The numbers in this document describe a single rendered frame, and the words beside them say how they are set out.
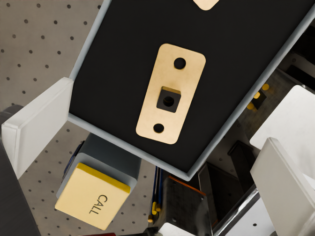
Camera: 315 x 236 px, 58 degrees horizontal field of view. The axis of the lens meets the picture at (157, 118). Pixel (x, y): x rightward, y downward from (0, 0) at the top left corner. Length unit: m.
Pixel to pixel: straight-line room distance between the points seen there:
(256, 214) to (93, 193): 0.32
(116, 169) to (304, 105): 0.20
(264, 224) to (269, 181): 0.38
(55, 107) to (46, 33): 0.60
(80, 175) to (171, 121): 0.11
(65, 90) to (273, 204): 0.13
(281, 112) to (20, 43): 0.63
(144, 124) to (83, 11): 0.50
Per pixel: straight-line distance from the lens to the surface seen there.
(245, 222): 0.55
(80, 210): 0.32
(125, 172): 0.31
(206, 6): 0.23
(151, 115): 0.25
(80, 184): 0.30
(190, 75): 0.23
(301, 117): 0.33
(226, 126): 0.25
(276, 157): 0.18
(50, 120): 0.16
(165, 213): 0.47
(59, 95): 0.16
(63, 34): 0.74
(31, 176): 0.95
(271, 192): 0.18
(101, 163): 0.30
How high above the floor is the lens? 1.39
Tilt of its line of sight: 66 degrees down
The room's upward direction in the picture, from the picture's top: 173 degrees counter-clockwise
